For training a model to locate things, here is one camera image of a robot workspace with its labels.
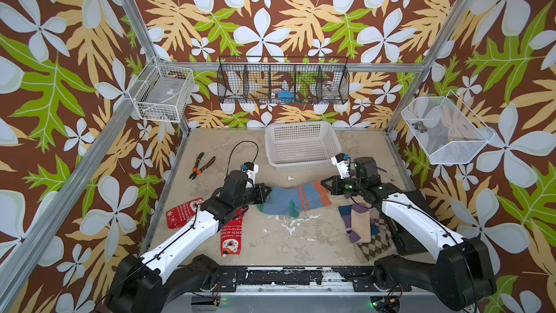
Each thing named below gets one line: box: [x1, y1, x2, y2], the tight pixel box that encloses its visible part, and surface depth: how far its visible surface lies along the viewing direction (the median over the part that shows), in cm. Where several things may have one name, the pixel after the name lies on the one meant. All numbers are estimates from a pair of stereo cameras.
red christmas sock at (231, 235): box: [220, 207, 249, 257], surface depth 85 cm
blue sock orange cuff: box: [256, 180, 333, 218], surface depth 90 cm
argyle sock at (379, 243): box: [353, 207, 392, 262], surface depth 83 cm
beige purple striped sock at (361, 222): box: [351, 202, 372, 244], surface depth 88 cm
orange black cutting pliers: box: [188, 152, 216, 180], surface depth 106 cm
